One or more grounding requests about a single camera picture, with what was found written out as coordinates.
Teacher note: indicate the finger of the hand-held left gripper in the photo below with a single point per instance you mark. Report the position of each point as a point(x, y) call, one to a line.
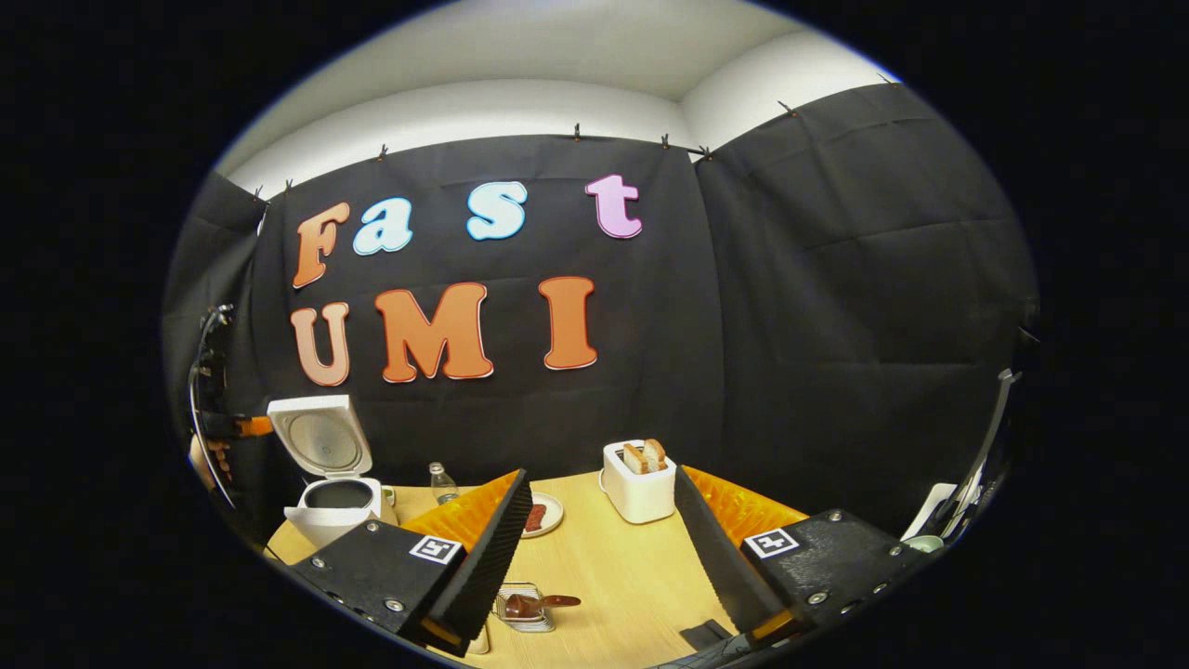
point(253, 426)

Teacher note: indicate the small white container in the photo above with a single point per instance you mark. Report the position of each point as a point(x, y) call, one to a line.
point(480, 643)

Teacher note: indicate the red meat piece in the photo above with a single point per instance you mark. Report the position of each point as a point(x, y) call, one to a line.
point(536, 518)

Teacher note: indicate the white panel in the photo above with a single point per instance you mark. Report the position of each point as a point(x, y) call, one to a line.
point(929, 509)

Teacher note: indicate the brown wooden spoon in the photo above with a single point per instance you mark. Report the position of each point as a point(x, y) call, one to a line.
point(525, 606)

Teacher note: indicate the grey metal frame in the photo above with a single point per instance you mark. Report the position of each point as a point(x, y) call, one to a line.
point(989, 437)

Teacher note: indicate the toasted bread slice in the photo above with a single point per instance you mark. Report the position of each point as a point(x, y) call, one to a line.
point(634, 459)
point(656, 452)

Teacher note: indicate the white rice cooker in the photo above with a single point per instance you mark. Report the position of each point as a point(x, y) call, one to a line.
point(325, 444)

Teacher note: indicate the white toaster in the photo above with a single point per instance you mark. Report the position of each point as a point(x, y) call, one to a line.
point(636, 499)

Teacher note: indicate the white plate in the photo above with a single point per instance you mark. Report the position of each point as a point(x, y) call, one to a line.
point(554, 506)

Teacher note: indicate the clear glass bottle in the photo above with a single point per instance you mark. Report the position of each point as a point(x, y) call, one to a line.
point(443, 486)

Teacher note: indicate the black backdrop cloth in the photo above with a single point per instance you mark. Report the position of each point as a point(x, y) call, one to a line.
point(790, 325)

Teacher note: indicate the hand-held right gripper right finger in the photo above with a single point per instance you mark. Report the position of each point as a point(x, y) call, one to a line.
point(720, 557)

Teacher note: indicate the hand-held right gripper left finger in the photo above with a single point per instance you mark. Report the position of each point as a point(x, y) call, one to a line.
point(478, 567)

